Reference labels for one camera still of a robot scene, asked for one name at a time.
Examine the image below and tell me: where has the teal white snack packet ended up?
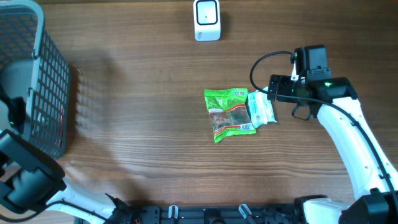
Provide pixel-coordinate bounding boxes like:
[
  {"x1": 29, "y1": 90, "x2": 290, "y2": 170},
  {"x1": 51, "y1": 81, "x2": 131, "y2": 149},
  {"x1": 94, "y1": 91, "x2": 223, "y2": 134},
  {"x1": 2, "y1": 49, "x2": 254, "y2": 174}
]
[{"x1": 247, "y1": 90, "x2": 277, "y2": 128}]

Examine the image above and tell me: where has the green snack bag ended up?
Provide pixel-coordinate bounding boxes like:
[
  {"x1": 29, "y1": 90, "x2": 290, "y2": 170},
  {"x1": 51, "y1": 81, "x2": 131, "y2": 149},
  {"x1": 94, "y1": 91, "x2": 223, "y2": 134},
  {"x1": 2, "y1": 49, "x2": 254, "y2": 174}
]
[{"x1": 204, "y1": 88, "x2": 256, "y2": 143}]

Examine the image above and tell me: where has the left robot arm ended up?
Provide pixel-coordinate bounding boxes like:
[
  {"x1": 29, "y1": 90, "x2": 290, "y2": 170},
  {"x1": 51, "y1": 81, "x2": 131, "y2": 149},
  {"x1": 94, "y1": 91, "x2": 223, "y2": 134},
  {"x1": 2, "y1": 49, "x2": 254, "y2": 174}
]
[{"x1": 1, "y1": 129, "x2": 134, "y2": 223}]

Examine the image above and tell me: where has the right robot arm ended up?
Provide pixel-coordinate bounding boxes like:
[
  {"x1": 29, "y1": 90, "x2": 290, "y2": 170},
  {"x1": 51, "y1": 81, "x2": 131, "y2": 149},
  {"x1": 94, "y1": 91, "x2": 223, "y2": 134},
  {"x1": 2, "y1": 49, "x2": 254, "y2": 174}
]
[{"x1": 268, "y1": 45, "x2": 397, "y2": 223}]

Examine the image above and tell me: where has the white barcode scanner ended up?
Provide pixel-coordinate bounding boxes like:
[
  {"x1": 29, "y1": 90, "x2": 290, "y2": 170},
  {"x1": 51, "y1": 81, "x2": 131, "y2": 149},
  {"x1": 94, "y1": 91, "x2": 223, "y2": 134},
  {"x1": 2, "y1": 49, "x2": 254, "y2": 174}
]
[{"x1": 193, "y1": 0, "x2": 221, "y2": 42}]

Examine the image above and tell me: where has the grey plastic shopping basket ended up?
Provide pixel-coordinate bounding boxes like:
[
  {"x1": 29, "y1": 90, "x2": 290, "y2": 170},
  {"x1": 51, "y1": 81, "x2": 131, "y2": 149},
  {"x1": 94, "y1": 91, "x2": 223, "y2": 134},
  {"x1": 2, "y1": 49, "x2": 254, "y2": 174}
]
[{"x1": 1, "y1": 1, "x2": 72, "y2": 159}]

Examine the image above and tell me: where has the right black cable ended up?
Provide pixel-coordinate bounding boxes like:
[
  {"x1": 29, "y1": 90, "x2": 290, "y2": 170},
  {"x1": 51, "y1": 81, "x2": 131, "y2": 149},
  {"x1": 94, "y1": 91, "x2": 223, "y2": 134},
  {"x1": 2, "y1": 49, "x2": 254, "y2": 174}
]
[{"x1": 249, "y1": 50, "x2": 398, "y2": 206}]

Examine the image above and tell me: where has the black cable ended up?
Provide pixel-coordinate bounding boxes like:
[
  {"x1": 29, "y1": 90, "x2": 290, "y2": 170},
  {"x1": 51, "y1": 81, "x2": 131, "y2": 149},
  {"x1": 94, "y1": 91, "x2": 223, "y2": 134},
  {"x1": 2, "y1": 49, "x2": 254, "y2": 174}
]
[
  {"x1": 249, "y1": 50, "x2": 398, "y2": 206},
  {"x1": 0, "y1": 200, "x2": 109, "y2": 223}
]

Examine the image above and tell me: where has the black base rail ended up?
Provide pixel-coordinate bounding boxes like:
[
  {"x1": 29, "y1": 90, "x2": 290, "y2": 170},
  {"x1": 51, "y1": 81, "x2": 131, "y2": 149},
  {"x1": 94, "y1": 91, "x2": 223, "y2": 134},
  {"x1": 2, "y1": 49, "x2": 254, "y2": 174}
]
[{"x1": 128, "y1": 203, "x2": 298, "y2": 224}]

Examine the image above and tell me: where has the left black cable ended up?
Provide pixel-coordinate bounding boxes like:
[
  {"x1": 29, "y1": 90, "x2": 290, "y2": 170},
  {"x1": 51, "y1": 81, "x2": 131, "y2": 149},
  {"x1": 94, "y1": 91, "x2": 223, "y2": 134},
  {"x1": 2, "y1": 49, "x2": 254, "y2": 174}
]
[{"x1": 0, "y1": 200, "x2": 109, "y2": 223}]

